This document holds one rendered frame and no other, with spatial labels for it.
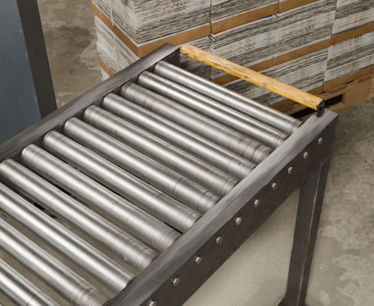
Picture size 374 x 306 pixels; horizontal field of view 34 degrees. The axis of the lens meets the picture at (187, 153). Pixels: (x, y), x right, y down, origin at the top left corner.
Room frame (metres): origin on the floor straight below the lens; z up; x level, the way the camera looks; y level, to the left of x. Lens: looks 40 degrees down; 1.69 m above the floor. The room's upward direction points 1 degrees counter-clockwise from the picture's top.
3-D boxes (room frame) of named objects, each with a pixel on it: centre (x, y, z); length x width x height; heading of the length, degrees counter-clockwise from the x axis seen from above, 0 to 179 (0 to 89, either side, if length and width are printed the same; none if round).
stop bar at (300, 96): (1.34, -0.16, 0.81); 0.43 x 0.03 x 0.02; 50
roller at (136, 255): (0.89, 0.24, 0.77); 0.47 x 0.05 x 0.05; 50
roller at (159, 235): (0.93, 0.19, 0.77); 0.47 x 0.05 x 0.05; 50
